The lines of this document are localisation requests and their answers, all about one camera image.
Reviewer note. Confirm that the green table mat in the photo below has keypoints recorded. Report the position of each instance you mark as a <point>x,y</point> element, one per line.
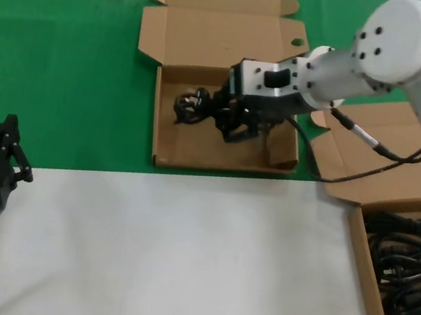
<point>51,64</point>

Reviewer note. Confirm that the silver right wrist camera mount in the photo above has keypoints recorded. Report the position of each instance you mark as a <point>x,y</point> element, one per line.
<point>260,80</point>

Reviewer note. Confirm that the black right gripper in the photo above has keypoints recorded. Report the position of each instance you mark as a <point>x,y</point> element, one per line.
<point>268,112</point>

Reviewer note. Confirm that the open cardboard box with holes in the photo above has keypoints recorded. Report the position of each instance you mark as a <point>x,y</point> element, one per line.
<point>197,30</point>

